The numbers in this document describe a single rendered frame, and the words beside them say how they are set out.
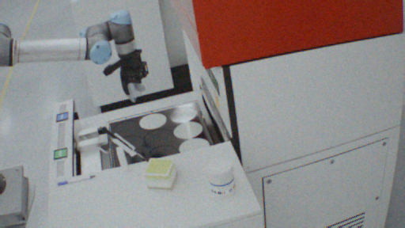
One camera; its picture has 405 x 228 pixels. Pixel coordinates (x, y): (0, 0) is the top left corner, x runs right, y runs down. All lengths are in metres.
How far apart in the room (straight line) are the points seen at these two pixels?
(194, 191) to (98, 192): 0.30
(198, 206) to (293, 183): 0.52
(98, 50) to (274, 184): 0.76
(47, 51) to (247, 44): 0.62
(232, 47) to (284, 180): 0.55
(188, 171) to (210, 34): 0.41
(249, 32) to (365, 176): 0.82
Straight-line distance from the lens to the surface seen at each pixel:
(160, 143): 1.77
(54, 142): 1.83
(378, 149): 1.91
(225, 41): 1.44
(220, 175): 1.33
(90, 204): 1.48
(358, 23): 1.60
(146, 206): 1.42
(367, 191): 2.04
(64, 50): 1.57
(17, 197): 1.78
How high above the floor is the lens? 1.89
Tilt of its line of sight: 32 degrees down
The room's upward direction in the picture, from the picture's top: 10 degrees counter-clockwise
